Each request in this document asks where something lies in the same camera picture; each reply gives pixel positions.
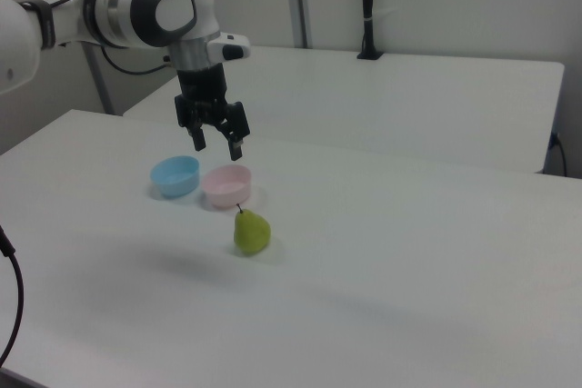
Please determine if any pink plastic bowl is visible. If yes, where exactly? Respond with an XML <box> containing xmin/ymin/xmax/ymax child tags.
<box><xmin>201</xmin><ymin>164</ymin><xmax>253</xmax><ymax>211</ymax></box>

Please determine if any green pear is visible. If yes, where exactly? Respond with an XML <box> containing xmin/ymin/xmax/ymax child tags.
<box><xmin>233</xmin><ymin>204</ymin><xmax>273</xmax><ymax>257</ymax></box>

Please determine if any blue plastic bowl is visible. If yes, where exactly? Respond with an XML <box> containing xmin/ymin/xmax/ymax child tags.
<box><xmin>150</xmin><ymin>155</ymin><xmax>202</xmax><ymax>200</ymax></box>

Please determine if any black cable at table edge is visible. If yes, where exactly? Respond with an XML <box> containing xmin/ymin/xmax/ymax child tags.
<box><xmin>549</xmin><ymin>132</ymin><xmax>568</xmax><ymax>177</ymax></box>

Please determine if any black cable with plug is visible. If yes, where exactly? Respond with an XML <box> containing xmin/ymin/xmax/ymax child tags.
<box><xmin>0</xmin><ymin>224</ymin><xmax>25</xmax><ymax>364</ymax></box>

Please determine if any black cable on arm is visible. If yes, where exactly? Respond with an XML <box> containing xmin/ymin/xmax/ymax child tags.
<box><xmin>20</xmin><ymin>0</ymin><xmax>176</xmax><ymax>76</ymax></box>

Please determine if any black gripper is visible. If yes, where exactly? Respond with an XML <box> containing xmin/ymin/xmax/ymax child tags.
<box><xmin>173</xmin><ymin>65</ymin><xmax>251</xmax><ymax>162</ymax></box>

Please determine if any black camera stand pole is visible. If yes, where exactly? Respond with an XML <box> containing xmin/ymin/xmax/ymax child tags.
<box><xmin>356</xmin><ymin>0</ymin><xmax>385</xmax><ymax>61</ymax></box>

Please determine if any white side table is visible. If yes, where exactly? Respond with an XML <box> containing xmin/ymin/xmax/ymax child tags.
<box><xmin>122</xmin><ymin>45</ymin><xmax>566</xmax><ymax>174</ymax></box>

